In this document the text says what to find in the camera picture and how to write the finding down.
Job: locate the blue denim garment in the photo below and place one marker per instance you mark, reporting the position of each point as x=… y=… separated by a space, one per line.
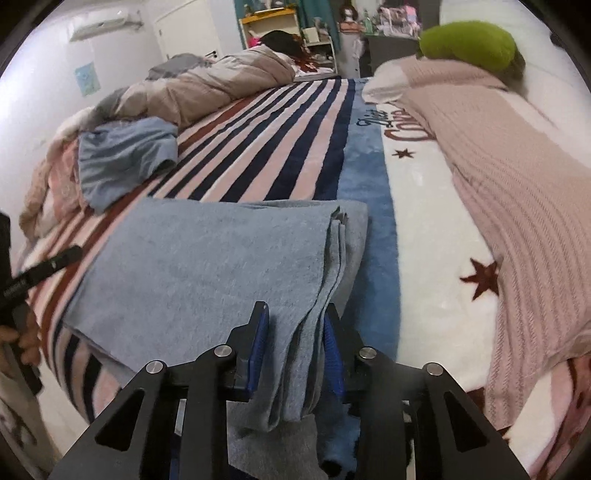
x=116 y=157

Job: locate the beige grey rumpled duvet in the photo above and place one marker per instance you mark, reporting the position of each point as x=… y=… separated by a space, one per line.
x=198 y=92

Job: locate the blue wall poster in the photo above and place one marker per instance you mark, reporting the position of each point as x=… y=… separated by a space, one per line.
x=87 y=79

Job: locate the striped plush bed blanket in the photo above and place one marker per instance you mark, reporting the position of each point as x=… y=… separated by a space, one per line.
x=323 y=141

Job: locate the green plush pillow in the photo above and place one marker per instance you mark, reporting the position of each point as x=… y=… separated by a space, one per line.
x=478 y=43

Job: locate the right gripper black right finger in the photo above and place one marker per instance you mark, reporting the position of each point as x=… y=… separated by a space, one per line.
x=411 y=417

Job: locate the grey-blue sweat pants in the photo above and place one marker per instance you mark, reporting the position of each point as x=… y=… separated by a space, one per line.
x=176 y=276

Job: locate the pink knitted pillow cover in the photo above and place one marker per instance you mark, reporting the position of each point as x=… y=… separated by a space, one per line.
x=530 y=199

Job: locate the dark grey bookshelf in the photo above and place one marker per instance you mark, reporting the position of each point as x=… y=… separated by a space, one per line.
x=381 y=48

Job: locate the yellow white small shelf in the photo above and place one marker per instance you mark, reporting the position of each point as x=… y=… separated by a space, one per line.
x=316 y=43

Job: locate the teal window curtain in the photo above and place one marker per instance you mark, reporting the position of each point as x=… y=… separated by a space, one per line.
x=309 y=13

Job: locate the white air conditioner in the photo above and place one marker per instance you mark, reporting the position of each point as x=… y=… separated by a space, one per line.
x=98 y=22

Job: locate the person's left hand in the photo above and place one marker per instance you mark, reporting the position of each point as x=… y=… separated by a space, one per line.
x=28 y=341

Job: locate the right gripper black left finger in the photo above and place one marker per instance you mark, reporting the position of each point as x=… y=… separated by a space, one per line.
x=169 y=422

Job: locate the white closet door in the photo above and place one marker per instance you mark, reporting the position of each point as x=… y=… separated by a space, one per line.
x=188 y=28

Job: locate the pink patterned folded quilt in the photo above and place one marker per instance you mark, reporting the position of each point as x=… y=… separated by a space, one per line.
x=55 y=191

